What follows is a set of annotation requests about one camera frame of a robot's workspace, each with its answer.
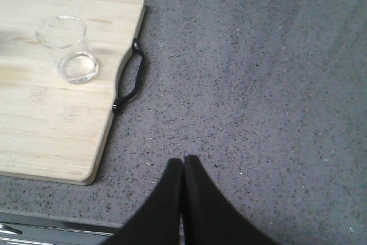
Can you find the grey drawer front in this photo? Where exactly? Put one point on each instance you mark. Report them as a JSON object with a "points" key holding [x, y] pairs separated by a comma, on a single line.
{"points": [[22, 229]]}

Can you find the wooden cutting board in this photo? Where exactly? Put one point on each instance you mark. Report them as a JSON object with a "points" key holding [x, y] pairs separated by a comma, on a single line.
{"points": [[52, 130]]}

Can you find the clear glass beaker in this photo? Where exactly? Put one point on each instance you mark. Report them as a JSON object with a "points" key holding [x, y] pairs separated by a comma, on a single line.
{"points": [[65, 40]]}

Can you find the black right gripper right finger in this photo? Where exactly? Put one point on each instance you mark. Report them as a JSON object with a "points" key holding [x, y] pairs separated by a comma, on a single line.
{"points": [[208, 217]]}

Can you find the black cutting board handle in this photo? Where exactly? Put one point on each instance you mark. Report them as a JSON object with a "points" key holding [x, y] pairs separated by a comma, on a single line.
{"points": [[121, 101]]}

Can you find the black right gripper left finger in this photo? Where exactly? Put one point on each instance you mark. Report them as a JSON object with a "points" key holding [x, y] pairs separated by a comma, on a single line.
{"points": [[157, 221]]}

